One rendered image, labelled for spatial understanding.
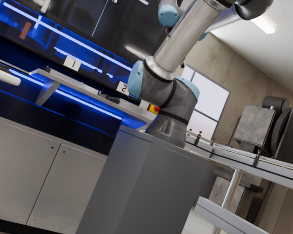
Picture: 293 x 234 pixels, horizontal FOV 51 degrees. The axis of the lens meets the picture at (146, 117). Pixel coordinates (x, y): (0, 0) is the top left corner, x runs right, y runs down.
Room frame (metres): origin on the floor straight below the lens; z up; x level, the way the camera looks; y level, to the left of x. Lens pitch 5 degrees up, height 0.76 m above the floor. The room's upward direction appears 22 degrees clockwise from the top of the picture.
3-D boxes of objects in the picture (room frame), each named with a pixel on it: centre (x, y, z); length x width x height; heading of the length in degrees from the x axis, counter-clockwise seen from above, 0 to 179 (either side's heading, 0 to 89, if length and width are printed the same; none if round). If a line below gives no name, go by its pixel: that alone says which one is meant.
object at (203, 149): (2.24, -0.22, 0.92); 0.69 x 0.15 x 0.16; 115
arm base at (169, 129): (1.10, -0.09, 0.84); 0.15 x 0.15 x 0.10
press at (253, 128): (5.39, -2.03, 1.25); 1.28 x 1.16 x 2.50; 119
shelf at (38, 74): (1.64, 0.28, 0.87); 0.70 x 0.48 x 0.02; 115
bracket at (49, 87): (1.52, 0.50, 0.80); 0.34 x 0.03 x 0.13; 25
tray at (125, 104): (1.67, 0.10, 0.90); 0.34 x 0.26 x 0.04; 25
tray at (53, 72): (1.63, 0.46, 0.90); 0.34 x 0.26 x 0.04; 25
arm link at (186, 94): (1.10, -0.08, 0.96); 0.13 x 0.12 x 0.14; 112
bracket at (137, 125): (1.74, 0.05, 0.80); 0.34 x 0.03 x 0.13; 25
